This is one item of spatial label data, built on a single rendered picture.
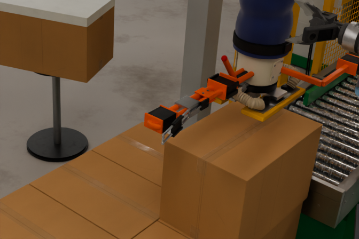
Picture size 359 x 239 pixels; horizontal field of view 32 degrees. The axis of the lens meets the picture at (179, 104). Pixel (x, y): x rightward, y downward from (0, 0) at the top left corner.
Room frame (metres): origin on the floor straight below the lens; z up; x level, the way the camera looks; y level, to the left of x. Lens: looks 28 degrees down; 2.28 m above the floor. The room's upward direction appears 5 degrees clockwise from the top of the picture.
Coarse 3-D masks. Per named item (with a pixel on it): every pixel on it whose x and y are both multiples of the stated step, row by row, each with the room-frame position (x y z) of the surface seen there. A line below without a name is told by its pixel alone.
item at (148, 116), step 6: (156, 108) 1.82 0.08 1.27; (162, 108) 1.83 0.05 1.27; (168, 108) 1.83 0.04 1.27; (150, 114) 1.78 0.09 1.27; (156, 114) 1.78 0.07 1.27; (162, 114) 1.79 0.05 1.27; (168, 114) 1.79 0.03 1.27; (174, 114) 1.80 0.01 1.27; (144, 120) 1.79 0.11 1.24; (156, 120) 1.76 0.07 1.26; (162, 120) 1.75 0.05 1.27; (168, 120) 1.77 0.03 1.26; (174, 120) 1.80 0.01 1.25; (162, 126) 1.75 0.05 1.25; (168, 126) 1.77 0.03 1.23; (162, 132) 1.75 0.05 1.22
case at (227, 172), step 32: (192, 128) 2.27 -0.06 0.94; (224, 128) 2.29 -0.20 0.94; (256, 128) 2.32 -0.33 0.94; (288, 128) 2.34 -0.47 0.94; (320, 128) 2.38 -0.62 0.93; (192, 160) 2.07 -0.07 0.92; (224, 160) 2.05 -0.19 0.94; (256, 160) 2.07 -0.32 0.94; (288, 160) 2.18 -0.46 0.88; (192, 192) 2.06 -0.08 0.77; (224, 192) 1.97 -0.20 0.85; (256, 192) 1.99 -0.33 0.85; (288, 192) 2.22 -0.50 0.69; (192, 224) 2.05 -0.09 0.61; (224, 224) 1.96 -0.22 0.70; (256, 224) 2.03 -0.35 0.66
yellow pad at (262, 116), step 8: (280, 88) 2.31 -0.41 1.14; (288, 88) 2.32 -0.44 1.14; (296, 88) 2.33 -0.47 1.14; (264, 96) 2.24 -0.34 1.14; (288, 96) 2.25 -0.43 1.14; (296, 96) 2.27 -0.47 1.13; (272, 104) 2.17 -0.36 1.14; (280, 104) 2.18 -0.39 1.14; (248, 112) 2.10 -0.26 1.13; (256, 112) 2.10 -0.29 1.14; (264, 112) 2.10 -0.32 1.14; (272, 112) 2.12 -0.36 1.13; (264, 120) 2.07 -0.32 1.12
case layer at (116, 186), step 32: (96, 160) 2.57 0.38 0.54; (128, 160) 2.59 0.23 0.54; (160, 160) 2.61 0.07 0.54; (32, 192) 2.27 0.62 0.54; (64, 192) 2.29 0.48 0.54; (96, 192) 2.31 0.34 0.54; (128, 192) 2.33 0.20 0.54; (160, 192) 2.35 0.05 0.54; (0, 224) 2.04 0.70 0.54; (32, 224) 2.05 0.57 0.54; (64, 224) 2.07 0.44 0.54; (96, 224) 2.09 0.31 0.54; (128, 224) 2.10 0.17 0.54; (160, 224) 2.12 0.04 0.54; (288, 224) 2.31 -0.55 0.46
